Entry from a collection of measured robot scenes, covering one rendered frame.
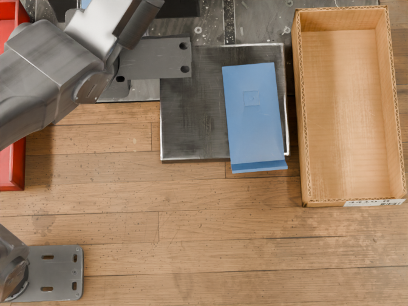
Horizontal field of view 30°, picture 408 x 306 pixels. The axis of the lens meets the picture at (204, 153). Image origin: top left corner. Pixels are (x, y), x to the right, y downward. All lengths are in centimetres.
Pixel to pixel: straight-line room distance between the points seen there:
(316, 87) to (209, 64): 15
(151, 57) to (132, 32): 7
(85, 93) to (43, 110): 5
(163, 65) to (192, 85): 21
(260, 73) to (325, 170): 16
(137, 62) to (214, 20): 28
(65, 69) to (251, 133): 38
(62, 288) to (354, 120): 44
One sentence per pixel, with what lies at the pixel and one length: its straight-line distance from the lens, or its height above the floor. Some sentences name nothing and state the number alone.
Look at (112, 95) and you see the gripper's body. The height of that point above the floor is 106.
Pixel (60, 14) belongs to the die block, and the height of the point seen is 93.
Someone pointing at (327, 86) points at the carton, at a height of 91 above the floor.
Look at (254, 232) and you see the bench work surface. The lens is 99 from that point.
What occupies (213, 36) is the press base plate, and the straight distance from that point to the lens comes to 107.
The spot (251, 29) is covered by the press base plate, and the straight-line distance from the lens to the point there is 108.
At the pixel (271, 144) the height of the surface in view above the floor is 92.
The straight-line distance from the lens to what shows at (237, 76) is 102.
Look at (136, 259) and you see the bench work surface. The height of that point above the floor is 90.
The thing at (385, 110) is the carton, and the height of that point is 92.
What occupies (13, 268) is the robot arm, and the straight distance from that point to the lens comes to 88.
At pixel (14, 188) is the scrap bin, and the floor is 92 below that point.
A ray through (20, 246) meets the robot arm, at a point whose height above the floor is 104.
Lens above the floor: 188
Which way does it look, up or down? 75 degrees down
